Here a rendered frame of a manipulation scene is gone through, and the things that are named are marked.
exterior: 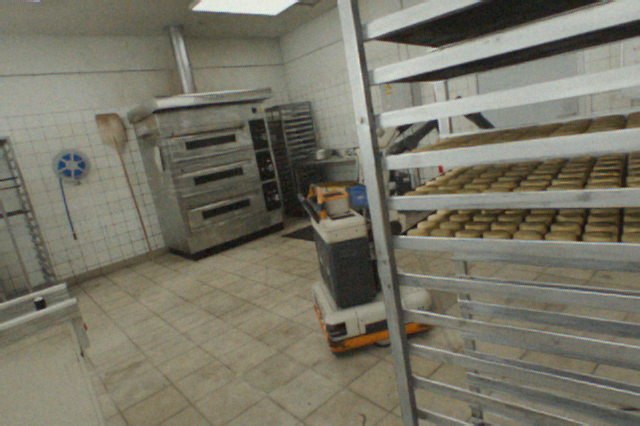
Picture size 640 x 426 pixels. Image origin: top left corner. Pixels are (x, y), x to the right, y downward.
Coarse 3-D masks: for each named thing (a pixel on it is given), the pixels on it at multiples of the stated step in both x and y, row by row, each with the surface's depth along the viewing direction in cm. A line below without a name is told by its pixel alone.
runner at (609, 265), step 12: (456, 252) 125; (468, 252) 122; (516, 264) 112; (528, 264) 110; (540, 264) 108; (552, 264) 107; (564, 264) 106; (576, 264) 104; (588, 264) 103; (600, 264) 101; (612, 264) 100; (624, 264) 98; (636, 264) 97
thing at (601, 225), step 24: (432, 216) 100; (456, 216) 96; (480, 216) 93; (504, 216) 89; (528, 216) 86; (552, 216) 88; (576, 216) 80; (600, 216) 78; (624, 216) 76; (552, 240) 71; (576, 240) 73; (600, 240) 67; (624, 240) 66
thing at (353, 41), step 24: (360, 24) 79; (360, 48) 79; (360, 72) 79; (360, 96) 80; (360, 120) 82; (360, 144) 83; (384, 192) 86; (384, 216) 86; (384, 240) 86; (384, 264) 88; (384, 288) 90; (408, 360) 94; (408, 384) 94; (408, 408) 95
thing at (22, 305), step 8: (48, 288) 158; (56, 288) 158; (64, 288) 160; (24, 296) 154; (32, 296) 153; (40, 296) 155; (48, 296) 157; (56, 296) 159; (64, 296) 160; (0, 304) 148; (8, 304) 149; (16, 304) 150; (24, 304) 152; (32, 304) 154; (48, 304) 157; (0, 312) 147; (8, 312) 149; (16, 312) 151; (24, 312) 152; (0, 320) 148
